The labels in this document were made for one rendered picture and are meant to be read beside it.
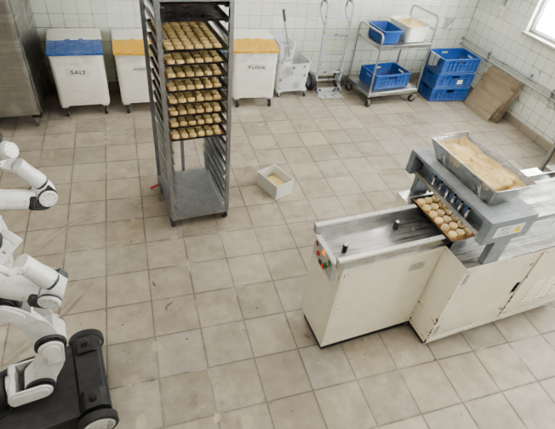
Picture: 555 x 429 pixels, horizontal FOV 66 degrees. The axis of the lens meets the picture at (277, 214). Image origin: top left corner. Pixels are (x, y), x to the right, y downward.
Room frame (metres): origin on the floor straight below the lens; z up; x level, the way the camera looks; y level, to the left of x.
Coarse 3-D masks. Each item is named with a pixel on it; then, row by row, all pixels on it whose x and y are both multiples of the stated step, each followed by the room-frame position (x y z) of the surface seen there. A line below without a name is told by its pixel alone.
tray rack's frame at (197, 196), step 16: (160, 0) 2.58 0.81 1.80; (176, 0) 2.62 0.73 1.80; (192, 0) 2.67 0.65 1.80; (208, 0) 2.71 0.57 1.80; (224, 0) 2.75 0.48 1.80; (144, 16) 3.12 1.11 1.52; (144, 32) 3.11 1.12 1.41; (144, 48) 3.11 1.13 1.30; (160, 176) 3.10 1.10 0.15; (176, 176) 3.13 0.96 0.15; (192, 176) 3.16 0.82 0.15; (208, 176) 3.19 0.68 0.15; (192, 192) 2.93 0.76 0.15; (208, 192) 2.96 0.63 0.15; (192, 208) 2.73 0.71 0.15; (208, 208) 2.75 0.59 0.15; (224, 208) 2.78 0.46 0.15
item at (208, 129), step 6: (204, 126) 2.85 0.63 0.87; (210, 126) 2.88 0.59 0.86; (216, 126) 2.85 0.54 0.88; (174, 132) 2.69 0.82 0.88; (180, 132) 2.71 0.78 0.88; (186, 132) 2.75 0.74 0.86; (192, 132) 2.73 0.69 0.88; (198, 132) 2.74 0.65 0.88; (204, 132) 2.75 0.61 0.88; (210, 132) 2.76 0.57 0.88; (216, 132) 2.77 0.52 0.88; (222, 132) 2.81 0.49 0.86; (174, 138) 2.63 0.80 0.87; (180, 138) 2.66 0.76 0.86
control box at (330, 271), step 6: (318, 240) 1.80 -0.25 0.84; (318, 246) 1.79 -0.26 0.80; (324, 246) 1.76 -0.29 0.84; (324, 252) 1.72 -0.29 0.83; (330, 252) 1.72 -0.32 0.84; (318, 258) 1.76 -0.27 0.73; (324, 258) 1.71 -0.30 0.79; (330, 258) 1.67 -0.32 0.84; (324, 270) 1.69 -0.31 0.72; (330, 270) 1.64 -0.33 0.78; (336, 270) 1.64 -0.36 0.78; (330, 276) 1.63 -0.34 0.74
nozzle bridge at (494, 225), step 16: (416, 160) 2.33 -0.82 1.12; (432, 160) 2.27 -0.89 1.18; (416, 176) 2.40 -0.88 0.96; (432, 176) 2.26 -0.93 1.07; (448, 176) 2.11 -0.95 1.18; (464, 192) 1.97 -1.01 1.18; (464, 208) 1.99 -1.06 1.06; (480, 208) 1.85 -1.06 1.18; (496, 208) 1.86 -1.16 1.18; (512, 208) 1.88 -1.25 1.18; (528, 208) 1.90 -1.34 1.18; (480, 224) 1.86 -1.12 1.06; (496, 224) 1.73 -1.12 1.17; (512, 224) 1.79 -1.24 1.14; (528, 224) 1.85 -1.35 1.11; (480, 240) 1.73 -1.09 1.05; (496, 240) 1.77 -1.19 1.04; (480, 256) 1.80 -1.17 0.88; (496, 256) 1.80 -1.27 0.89
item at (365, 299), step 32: (384, 224) 2.02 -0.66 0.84; (416, 224) 2.06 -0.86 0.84; (416, 256) 1.81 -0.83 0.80; (320, 288) 1.74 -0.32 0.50; (352, 288) 1.64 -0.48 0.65; (384, 288) 1.74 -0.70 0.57; (416, 288) 1.86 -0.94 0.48; (320, 320) 1.66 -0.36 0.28; (352, 320) 1.68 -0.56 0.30; (384, 320) 1.79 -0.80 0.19
